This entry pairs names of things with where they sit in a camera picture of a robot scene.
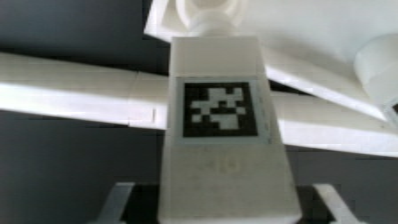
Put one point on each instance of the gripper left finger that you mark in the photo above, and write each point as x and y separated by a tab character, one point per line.
115	205

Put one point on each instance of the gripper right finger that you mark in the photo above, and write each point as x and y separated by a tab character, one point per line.
337	205

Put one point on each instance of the white table leg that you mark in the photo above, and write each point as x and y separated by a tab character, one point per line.
377	73
226	177

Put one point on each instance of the white square table top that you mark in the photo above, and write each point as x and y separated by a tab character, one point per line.
314	32

